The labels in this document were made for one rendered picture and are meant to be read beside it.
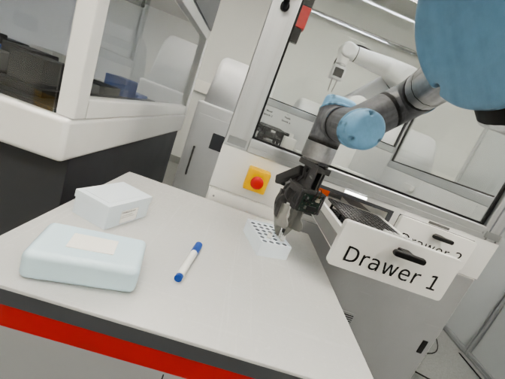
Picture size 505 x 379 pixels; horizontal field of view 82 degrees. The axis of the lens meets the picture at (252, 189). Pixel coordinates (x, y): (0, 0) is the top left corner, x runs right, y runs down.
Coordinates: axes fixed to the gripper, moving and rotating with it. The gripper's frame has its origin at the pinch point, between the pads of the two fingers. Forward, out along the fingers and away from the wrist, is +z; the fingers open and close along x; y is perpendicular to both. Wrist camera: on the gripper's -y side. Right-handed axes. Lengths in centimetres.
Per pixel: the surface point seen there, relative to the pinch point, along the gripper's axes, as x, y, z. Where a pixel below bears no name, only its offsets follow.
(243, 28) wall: 46, -345, -116
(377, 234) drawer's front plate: 12.8, 16.9, -10.8
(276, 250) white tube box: -2.3, 6.0, 3.1
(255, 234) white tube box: -7.1, 1.4, 2.2
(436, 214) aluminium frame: 57, -4, -16
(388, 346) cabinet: 67, -1, 39
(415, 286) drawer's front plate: 26.1, 21.3, -2.1
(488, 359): 207, -24, 71
